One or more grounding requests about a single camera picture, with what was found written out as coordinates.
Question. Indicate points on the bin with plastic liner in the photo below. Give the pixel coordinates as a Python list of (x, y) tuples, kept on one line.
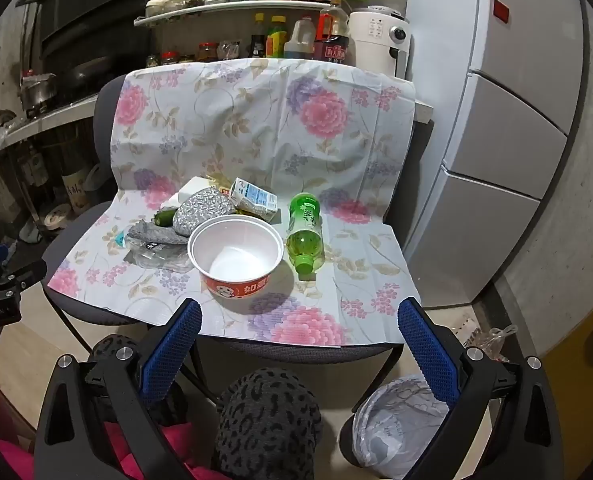
[(391, 435)]

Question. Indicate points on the black wok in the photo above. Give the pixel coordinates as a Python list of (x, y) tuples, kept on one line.
[(86, 72)]

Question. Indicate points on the red lid jar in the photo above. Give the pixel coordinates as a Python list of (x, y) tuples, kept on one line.
[(169, 58), (207, 52)]

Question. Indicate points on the person's right leg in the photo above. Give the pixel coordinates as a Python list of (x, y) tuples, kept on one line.
[(266, 425)]

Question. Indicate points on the white printed bag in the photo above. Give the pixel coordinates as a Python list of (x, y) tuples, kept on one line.
[(76, 190)]

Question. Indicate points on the curved glass shelf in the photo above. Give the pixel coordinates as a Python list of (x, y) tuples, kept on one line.
[(226, 7)]

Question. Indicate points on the grey foil pouch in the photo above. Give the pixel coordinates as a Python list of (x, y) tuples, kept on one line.
[(201, 210)]

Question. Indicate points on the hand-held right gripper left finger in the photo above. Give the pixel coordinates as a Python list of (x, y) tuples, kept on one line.
[(172, 355)]

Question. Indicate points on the pink garment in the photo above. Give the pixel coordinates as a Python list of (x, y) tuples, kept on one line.
[(14, 460)]

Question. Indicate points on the green plastic bottle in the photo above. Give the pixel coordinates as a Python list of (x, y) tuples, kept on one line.
[(304, 245)]

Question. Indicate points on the steel pot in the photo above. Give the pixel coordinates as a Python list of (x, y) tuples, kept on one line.
[(39, 91)]

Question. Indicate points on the dark bottle yellow cap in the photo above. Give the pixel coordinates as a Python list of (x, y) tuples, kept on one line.
[(258, 42)]

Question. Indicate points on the silver refrigerator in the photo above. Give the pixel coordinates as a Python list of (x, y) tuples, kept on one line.
[(501, 110)]

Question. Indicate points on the grey rag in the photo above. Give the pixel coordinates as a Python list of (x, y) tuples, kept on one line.
[(146, 232)]

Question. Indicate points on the green cucumber piece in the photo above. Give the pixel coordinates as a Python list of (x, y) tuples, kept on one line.
[(165, 217)]

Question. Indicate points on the clear spice jar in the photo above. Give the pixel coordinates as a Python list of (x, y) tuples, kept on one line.
[(229, 50)]

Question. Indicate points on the white floor bowl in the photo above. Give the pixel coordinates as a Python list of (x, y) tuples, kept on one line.
[(55, 217)]

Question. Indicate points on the clear plastic wrapper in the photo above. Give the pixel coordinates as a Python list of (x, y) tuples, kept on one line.
[(161, 260)]

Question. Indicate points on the white foam block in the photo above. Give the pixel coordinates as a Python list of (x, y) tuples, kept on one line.
[(191, 187)]

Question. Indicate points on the green label bottle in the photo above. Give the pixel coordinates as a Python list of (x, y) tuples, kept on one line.
[(276, 40)]

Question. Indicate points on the white air fryer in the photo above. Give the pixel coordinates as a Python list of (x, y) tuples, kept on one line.
[(376, 40)]

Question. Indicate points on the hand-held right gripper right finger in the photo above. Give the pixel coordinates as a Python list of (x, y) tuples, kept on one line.
[(426, 355)]

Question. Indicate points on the floral cloth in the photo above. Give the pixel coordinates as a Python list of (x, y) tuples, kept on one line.
[(236, 125)]

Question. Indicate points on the small teal wrapper piece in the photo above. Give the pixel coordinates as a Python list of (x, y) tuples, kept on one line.
[(121, 240)]

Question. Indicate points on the small dark jar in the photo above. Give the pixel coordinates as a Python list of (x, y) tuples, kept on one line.
[(152, 61)]

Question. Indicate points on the clear plastic bag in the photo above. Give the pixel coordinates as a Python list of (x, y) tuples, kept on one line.
[(498, 342)]

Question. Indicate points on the grey office chair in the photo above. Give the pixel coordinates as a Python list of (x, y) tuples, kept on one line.
[(104, 110)]

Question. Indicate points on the red instant noodle bowl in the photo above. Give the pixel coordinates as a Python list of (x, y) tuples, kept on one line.
[(246, 247)]

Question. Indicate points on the red label soy sauce bottle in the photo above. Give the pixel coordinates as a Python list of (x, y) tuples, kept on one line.
[(332, 40)]

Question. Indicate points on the small milk carton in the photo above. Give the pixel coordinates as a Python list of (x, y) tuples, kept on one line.
[(251, 197)]

